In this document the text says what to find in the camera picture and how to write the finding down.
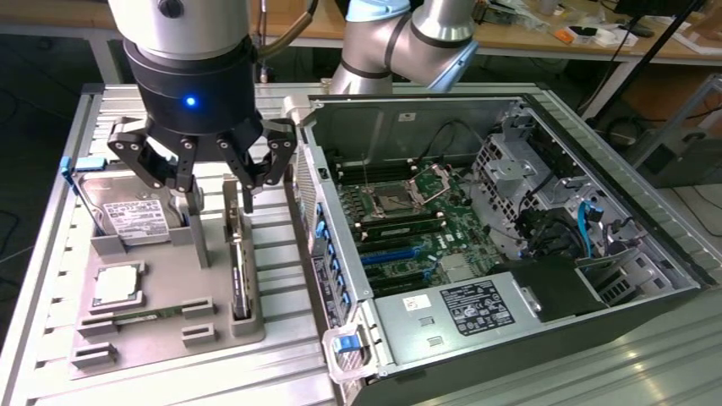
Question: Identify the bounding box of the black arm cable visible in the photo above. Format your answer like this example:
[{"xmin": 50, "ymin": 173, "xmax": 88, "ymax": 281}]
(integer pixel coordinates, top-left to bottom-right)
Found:
[{"xmin": 256, "ymin": 0, "xmax": 320, "ymax": 84}]

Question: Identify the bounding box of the blue expansion slot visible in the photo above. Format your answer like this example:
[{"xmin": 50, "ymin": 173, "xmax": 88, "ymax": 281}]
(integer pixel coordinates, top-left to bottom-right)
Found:
[{"xmin": 360, "ymin": 248, "xmax": 421, "ymax": 266}]

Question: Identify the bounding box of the open black PC case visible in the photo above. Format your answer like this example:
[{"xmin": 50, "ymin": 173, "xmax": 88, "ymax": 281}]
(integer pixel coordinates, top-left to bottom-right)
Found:
[{"xmin": 279, "ymin": 83, "xmax": 722, "ymax": 406}]

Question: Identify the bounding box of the green circuit board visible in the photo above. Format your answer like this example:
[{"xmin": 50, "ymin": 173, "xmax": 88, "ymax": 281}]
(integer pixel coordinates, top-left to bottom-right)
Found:
[{"xmin": 483, "ymin": 2, "xmax": 518, "ymax": 25}]

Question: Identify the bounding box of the black monitor base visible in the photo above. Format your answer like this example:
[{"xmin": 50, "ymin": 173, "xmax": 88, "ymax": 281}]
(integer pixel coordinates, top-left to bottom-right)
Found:
[{"xmin": 611, "ymin": 0, "xmax": 706, "ymax": 17}]

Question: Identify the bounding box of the wooden desk white frame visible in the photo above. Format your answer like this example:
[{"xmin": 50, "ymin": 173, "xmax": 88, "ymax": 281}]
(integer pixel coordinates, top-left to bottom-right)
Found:
[{"xmin": 0, "ymin": 0, "xmax": 722, "ymax": 122}]

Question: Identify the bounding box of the silver chipset heat sink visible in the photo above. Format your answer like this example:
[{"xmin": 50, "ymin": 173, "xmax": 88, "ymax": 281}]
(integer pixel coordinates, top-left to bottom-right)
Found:
[{"xmin": 439, "ymin": 253, "xmax": 480, "ymax": 284}]

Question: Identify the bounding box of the black plastic fan shroud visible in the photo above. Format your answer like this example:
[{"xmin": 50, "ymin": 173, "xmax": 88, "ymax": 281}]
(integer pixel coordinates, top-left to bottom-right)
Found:
[{"xmin": 488, "ymin": 257, "xmax": 611, "ymax": 325}]

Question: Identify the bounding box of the aluminium frame stand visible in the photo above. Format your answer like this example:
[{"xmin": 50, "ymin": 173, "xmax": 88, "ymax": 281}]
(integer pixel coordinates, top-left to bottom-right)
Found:
[{"xmin": 624, "ymin": 74, "xmax": 722, "ymax": 170}]

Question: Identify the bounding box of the blue disk wire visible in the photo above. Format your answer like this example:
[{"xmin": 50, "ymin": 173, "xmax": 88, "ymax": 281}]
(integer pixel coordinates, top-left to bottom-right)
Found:
[{"xmin": 574, "ymin": 198, "xmax": 606, "ymax": 260}]

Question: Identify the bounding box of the hard disk in blue carrier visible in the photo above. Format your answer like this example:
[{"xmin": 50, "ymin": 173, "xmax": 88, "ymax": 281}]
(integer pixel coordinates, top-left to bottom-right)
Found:
[{"xmin": 60, "ymin": 155, "xmax": 187, "ymax": 246}]

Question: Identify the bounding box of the black graphics card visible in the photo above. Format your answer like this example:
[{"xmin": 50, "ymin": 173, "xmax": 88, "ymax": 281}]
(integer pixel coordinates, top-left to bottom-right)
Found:
[{"xmin": 221, "ymin": 172, "xmax": 255, "ymax": 322}]

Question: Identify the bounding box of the slanted metal disk bay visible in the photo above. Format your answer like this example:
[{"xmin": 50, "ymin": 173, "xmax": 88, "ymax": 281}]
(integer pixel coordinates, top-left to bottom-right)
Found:
[{"xmin": 572, "ymin": 247, "xmax": 687, "ymax": 308}]

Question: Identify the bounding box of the black wire bundle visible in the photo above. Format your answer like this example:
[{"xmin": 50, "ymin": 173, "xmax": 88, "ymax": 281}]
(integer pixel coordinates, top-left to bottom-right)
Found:
[{"xmin": 515, "ymin": 206, "xmax": 582, "ymax": 260}]

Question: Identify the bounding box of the silver CPU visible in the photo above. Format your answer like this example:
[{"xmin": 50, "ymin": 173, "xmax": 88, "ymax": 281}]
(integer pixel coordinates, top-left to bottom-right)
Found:
[{"xmin": 92, "ymin": 266, "xmax": 143, "ymax": 306}]

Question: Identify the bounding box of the green RAM stick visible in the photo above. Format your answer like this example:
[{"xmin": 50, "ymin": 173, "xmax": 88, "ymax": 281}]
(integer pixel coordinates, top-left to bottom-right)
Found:
[{"xmin": 112, "ymin": 307, "xmax": 185, "ymax": 326}]

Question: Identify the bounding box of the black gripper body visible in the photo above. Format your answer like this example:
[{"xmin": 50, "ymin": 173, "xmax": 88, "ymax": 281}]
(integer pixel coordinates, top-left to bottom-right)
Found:
[{"xmin": 121, "ymin": 36, "xmax": 264, "ymax": 162}]

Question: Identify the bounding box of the black tripod pole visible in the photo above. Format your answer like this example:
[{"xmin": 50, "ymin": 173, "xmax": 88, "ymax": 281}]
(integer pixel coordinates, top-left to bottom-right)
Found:
[{"xmin": 624, "ymin": 0, "xmax": 710, "ymax": 111}]

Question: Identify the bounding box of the black labelled RAM stick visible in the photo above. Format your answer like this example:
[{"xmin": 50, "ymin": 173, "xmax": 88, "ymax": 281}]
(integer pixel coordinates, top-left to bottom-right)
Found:
[{"xmin": 357, "ymin": 217, "xmax": 447, "ymax": 242}]

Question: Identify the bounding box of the black expansion slot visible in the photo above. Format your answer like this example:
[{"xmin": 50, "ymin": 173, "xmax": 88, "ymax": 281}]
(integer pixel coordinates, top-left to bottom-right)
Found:
[
  {"xmin": 364, "ymin": 269, "xmax": 425, "ymax": 287},
  {"xmin": 369, "ymin": 279, "xmax": 431, "ymax": 298}
]

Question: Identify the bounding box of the white plastic part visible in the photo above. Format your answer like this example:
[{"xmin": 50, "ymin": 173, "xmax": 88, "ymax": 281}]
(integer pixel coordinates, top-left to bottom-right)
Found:
[{"xmin": 566, "ymin": 25, "xmax": 639, "ymax": 47}]

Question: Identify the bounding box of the dark grey box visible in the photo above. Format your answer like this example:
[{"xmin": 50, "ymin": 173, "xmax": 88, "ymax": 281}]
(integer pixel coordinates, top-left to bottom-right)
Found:
[{"xmin": 642, "ymin": 131, "xmax": 722, "ymax": 189}]

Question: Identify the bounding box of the metal socket cover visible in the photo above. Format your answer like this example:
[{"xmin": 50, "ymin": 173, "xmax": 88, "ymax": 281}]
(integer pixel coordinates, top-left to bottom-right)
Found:
[{"xmin": 405, "ymin": 163, "xmax": 456, "ymax": 200}]

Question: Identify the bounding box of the grey plastic parts rack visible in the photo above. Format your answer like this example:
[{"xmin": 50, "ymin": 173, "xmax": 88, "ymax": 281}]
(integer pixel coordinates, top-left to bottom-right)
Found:
[{"xmin": 64, "ymin": 185, "xmax": 267, "ymax": 381}]

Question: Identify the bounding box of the CPU socket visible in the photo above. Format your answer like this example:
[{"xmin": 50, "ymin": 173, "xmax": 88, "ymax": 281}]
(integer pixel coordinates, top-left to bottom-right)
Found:
[{"xmin": 365, "ymin": 181, "xmax": 421, "ymax": 219}]

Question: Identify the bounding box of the green motherboard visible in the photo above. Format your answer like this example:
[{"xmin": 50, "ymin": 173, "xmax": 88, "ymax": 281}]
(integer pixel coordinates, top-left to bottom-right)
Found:
[{"xmin": 332, "ymin": 162, "xmax": 508, "ymax": 297}]

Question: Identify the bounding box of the perforated metal disk bay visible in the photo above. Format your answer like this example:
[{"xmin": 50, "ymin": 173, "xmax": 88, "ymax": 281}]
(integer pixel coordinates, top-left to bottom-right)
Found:
[{"xmin": 470, "ymin": 99, "xmax": 599, "ymax": 212}]

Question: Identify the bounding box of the grey power supply unit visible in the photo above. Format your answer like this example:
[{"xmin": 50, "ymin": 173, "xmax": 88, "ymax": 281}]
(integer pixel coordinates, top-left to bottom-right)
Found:
[{"xmin": 368, "ymin": 270, "xmax": 546, "ymax": 367}]

